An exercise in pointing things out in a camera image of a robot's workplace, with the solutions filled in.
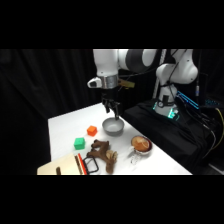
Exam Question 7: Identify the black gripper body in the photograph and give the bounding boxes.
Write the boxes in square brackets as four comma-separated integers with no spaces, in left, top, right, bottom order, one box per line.
[100,89,122,114]

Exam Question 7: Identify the brown plush deer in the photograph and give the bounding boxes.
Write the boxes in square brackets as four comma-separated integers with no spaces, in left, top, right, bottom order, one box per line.
[86,139,119,175]

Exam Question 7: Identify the grey bowl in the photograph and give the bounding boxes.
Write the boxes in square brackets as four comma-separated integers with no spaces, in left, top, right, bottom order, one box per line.
[101,117,125,137]

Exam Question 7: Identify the yellow tag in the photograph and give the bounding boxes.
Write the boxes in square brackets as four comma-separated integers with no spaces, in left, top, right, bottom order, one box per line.
[117,78,136,90]

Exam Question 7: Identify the orange round object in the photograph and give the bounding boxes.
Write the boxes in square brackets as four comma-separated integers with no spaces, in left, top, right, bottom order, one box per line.
[86,125,98,137]

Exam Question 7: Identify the glass cup with brown contents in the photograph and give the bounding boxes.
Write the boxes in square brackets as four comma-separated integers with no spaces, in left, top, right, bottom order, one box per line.
[128,134,154,165]

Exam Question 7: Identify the green block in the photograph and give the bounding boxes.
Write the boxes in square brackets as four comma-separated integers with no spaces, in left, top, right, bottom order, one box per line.
[73,137,86,151]

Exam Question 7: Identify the black covered stand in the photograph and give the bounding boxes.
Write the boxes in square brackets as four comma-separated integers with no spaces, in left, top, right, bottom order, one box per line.
[122,99,218,175]

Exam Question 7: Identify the red black strip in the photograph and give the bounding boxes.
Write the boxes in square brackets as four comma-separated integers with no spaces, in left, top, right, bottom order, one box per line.
[74,153,89,176]

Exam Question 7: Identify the blue lit device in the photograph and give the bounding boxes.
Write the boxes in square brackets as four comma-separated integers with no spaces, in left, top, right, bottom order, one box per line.
[176,90,201,110]

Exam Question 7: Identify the light wooden board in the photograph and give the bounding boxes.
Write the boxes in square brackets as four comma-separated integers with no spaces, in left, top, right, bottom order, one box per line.
[36,152,83,176]

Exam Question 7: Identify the black curtain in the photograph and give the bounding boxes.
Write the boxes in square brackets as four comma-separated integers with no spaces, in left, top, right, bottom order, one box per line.
[0,49,224,176]

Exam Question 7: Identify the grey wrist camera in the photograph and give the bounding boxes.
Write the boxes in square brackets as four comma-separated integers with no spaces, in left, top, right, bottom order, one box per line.
[87,76,103,90]

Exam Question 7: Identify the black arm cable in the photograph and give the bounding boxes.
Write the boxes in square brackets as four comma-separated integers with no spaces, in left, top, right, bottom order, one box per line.
[119,49,183,81]

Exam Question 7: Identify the black wire handle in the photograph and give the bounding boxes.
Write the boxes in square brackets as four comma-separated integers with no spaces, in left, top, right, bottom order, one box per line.
[82,156,100,174]

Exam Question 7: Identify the yellow cable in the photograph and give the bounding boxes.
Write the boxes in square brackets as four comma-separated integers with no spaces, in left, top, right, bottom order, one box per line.
[213,107,224,151]

